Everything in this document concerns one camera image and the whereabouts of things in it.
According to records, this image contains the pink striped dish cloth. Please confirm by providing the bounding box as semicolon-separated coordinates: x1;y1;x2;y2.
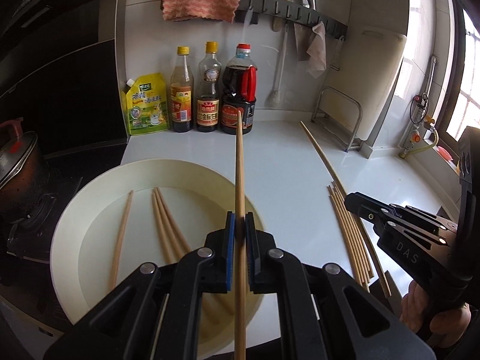
162;0;240;23

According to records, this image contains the right hand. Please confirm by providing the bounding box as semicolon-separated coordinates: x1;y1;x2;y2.
398;280;473;350

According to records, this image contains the amber oil bottle yellow cap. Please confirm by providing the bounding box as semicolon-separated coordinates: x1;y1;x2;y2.
170;46;194;133

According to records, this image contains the wooden chopstick on counter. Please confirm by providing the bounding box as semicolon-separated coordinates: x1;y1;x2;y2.
332;182;374;281
326;184;370;291
329;181;373;285

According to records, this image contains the white round basin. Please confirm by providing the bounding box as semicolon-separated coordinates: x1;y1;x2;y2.
49;158;267;360

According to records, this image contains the yellow green refill pouch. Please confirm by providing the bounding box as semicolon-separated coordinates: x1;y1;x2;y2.
124;72;170;136

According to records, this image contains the black cable loop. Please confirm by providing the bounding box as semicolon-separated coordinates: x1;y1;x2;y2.
409;92;431;125

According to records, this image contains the white cutting board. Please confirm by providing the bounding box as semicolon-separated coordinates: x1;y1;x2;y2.
320;26;407;141

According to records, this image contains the black wall hook rail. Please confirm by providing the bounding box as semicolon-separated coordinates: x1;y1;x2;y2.
233;0;347;39

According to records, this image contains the hanging metal peeler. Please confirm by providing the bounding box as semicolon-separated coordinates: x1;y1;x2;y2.
329;36;345;72

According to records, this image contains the large dark soy sauce bottle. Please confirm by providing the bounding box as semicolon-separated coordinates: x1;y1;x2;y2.
220;43;257;135

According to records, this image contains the yellow gas hose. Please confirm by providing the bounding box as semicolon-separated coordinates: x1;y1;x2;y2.
398;125;440;160

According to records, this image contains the beige hanging rag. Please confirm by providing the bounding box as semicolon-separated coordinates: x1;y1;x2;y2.
294;21;327;78

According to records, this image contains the clear vinegar bottle yellow cap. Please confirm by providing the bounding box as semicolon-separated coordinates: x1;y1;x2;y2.
196;41;221;133

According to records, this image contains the gas valve with orange knob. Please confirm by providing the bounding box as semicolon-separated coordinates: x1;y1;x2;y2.
399;127;423;159

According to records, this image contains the steel cutting board rack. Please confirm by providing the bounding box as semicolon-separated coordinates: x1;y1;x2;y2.
310;85;364;153

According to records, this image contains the white long-handled brush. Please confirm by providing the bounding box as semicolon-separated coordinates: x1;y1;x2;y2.
268;24;289;108

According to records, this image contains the long curved wooden chopstick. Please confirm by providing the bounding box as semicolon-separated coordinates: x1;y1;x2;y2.
299;121;392;298

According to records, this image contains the pot with glass lid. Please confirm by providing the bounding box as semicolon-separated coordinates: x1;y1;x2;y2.
1;118;38;213

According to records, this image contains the black range hood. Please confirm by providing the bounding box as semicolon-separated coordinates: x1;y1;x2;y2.
1;0;128;156

